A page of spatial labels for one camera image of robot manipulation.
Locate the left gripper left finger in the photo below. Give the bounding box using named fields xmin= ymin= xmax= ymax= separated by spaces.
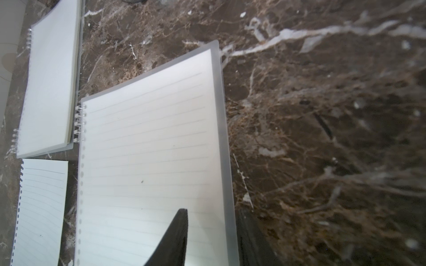
xmin=145 ymin=208 xmax=189 ymax=266

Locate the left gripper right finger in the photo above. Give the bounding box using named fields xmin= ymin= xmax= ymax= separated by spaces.
xmin=236 ymin=209 xmax=283 ymax=266

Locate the torn lined paper sheet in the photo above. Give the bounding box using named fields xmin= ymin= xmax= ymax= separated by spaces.
xmin=10 ymin=158 xmax=68 ymax=266

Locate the large white spiral notebook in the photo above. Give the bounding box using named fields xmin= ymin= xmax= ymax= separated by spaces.
xmin=11 ymin=0 xmax=82 ymax=158

